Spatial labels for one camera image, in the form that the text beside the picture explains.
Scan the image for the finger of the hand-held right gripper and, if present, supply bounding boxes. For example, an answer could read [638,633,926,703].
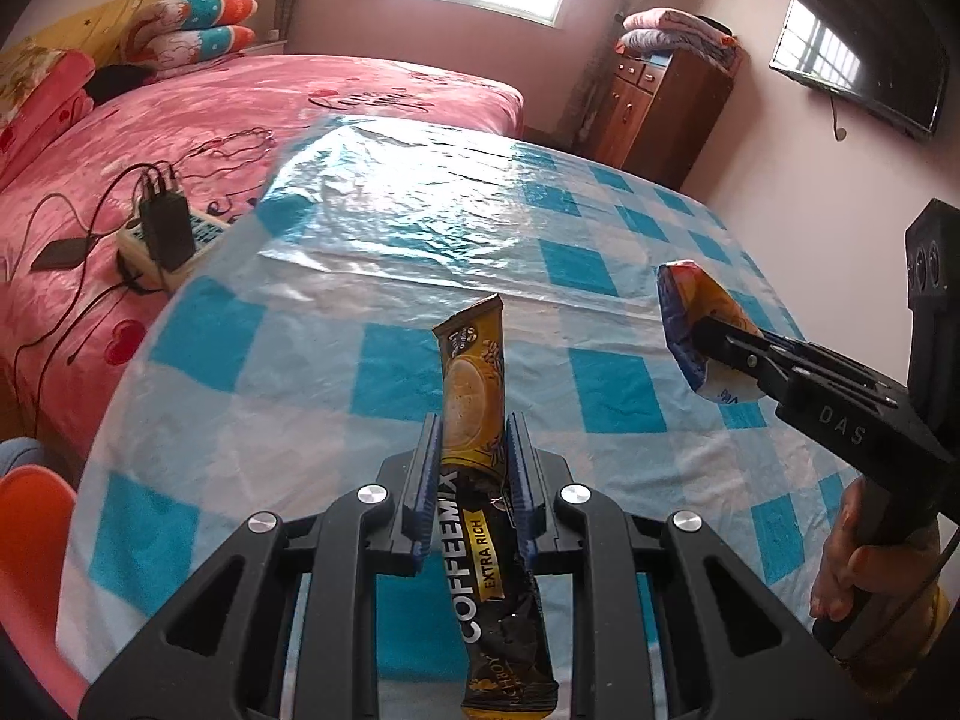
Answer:
[694,341,848,410]
[694,315,901,400]

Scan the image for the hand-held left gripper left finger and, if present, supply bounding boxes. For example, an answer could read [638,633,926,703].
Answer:
[79,412,443,720]

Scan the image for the yellow floral pillow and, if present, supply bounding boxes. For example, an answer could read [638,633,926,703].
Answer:
[0,41,65,128]

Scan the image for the pink folded blanket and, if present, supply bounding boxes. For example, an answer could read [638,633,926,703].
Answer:
[0,49,98,158]

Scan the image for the brown wooden cabinet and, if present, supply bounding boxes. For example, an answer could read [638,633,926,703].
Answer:
[574,45,743,192]

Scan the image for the grey phone cable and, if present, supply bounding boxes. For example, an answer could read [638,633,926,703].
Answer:
[15,165,151,256]

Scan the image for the black cloth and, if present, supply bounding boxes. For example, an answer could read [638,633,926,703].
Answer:
[84,64,158,102]

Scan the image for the black phone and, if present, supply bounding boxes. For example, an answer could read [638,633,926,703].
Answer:
[30,238,92,272]

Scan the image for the white power strip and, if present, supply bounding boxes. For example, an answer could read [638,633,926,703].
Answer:
[116,206,233,293]

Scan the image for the pink plastic bucket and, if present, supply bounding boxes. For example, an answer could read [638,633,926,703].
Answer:
[0,465,85,717]

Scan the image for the black wall television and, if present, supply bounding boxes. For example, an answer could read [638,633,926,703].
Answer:
[769,0,950,140]

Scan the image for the pink bed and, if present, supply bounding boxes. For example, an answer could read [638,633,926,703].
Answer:
[0,52,526,458]

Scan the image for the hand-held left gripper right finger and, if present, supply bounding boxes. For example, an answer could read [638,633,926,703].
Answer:
[506,412,863,720]

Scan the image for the person's right forearm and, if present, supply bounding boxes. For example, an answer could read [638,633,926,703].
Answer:
[840,577,957,702]

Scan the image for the white tissue pack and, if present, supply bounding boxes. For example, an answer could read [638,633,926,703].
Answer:
[656,259,766,406]

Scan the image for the person's right hand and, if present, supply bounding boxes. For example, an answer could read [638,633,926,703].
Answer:
[810,478,942,635]

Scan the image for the yellow headboard cover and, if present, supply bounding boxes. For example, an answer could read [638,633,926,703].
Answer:
[0,0,203,76]

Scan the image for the pink folded quilts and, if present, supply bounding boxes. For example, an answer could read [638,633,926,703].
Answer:
[619,6,740,65]

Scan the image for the colourful folded quilt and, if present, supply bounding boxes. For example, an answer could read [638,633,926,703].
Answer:
[120,0,260,80]

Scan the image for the black power cord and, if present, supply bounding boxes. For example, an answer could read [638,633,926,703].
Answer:
[15,270,151,391]

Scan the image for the gold and black coffee stick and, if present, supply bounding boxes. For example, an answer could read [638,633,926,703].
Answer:
[431,294,560,720]

